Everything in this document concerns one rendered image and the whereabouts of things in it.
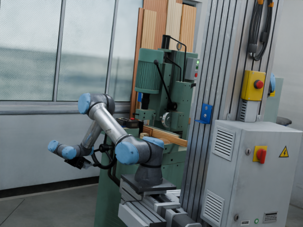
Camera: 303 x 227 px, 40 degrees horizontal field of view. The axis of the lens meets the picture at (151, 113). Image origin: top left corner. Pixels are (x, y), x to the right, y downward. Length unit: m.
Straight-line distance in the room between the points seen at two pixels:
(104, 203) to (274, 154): 1.63
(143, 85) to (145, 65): 0.14
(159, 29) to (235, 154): 3.02
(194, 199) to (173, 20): 2.97
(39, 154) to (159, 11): 1.99
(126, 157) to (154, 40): 2.68
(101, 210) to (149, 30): 2.08
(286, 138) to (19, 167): 2.71
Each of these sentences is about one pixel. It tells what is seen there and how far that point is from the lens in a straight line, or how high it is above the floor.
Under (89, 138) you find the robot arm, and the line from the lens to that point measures 2.54.
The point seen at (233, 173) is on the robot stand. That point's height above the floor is 1.04.
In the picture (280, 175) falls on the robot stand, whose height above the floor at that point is 1.03.
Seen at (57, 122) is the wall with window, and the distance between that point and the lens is 4.08.
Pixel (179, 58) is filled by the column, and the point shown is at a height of 1.46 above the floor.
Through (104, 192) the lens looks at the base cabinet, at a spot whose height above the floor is 0.42.
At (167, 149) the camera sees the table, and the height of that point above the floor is 0.86.
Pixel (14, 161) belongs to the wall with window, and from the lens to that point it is 3.97.
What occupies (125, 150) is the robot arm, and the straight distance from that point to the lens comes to 2.03.
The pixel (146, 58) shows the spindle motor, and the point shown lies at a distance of 2.89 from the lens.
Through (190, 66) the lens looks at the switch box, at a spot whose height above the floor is 1.42.
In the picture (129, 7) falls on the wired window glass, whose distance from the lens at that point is 4.54.
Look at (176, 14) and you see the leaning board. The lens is 4.82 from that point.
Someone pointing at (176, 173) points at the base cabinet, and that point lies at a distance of 3.09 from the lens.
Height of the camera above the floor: 1.50
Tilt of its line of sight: 9 degrees down
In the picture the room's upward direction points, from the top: 7 degrees clockwise
